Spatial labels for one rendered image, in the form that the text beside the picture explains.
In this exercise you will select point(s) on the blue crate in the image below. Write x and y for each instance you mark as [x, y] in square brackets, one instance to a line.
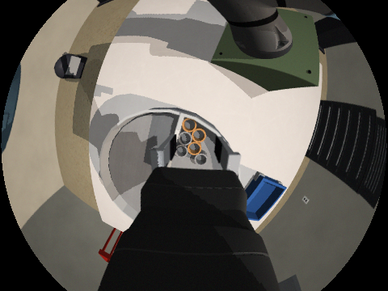
[261, 198]

